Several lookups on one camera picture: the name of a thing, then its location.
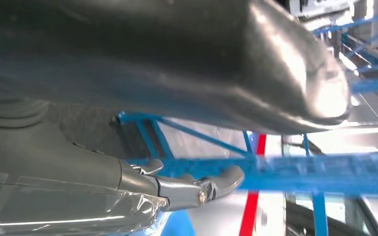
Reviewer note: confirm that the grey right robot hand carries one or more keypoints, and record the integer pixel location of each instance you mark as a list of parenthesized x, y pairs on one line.
[(110, 49)]

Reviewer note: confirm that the white car body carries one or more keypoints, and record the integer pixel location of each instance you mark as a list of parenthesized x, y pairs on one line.
[(221, 215)]

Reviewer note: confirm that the blue metal shelf rack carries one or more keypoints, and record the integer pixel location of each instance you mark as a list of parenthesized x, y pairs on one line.
[(371, 84), (306, 172)]

